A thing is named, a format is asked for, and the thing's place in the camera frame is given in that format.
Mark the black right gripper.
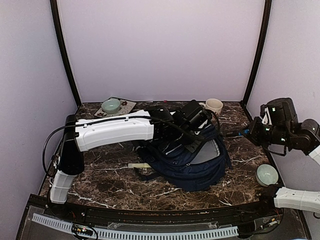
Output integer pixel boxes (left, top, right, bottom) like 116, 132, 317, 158
241, 115, 292, 149

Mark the navy blue student backpack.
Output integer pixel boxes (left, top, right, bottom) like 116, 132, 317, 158
132, 124, 232, 192

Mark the yellow highlighter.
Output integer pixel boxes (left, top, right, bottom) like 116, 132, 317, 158
127, 163, 151, 169

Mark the blue cap black marker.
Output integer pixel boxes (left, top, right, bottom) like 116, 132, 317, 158
225, 130, 242, 138

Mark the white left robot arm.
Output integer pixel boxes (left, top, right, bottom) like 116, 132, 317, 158
49, 107, 211, 218

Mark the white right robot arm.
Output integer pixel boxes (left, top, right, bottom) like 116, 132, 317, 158
240, 117, 320, 217

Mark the cream floral mug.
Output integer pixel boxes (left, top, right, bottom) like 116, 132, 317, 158
199, 98, 224, 117

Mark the pale green bowl right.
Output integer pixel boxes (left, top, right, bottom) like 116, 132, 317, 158
255, 164, 279, 187

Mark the square floral plate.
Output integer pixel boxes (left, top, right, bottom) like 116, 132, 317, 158
94, 97, 137, 118

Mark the pale green bowl on plate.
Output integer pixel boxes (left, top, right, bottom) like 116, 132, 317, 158
101, 98, 121, 114

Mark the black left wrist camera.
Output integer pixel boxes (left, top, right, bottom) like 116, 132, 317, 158
181, 99, 211, 131

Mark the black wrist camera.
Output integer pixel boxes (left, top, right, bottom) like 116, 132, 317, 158
181, 99, 211, 131
260, 97, 299, 126

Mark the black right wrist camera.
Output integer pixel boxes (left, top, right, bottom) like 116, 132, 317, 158
260, 97, 299, 126

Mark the black front rail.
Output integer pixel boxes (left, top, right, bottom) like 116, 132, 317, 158
27, 194, 286, 225

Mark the grey slotted cable duct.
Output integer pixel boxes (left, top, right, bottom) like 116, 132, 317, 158
31, 213, 239, 240

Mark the right black frame post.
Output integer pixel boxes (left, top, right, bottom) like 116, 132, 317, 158
242, 0, 272, 106

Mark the black frame post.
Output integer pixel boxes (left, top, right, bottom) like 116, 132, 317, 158
242, 0, 272, 106
49, 0, 82, 108

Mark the left black frame post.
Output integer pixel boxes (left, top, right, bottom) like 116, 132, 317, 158
49, 0, 82, 108

